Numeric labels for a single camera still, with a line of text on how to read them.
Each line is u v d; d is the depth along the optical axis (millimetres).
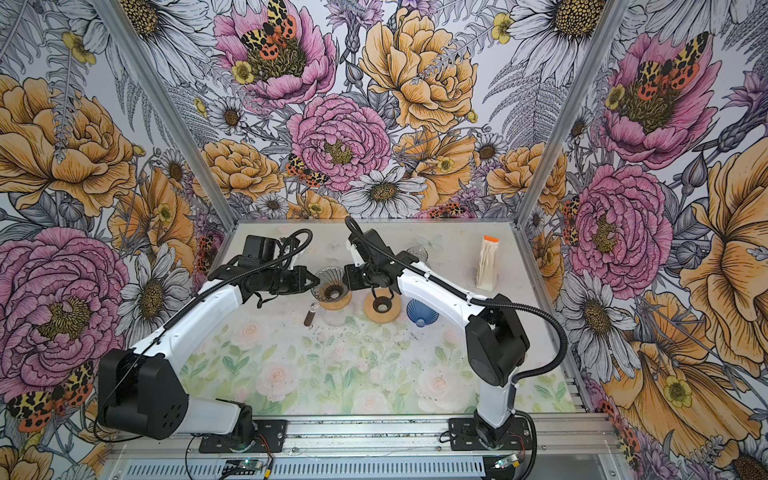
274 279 700
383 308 975
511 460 715
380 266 650
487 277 1017
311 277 799
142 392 411
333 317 934
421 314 887
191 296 1022
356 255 692
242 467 709
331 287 873
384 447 734
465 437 740
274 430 748
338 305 852
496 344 470
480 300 493
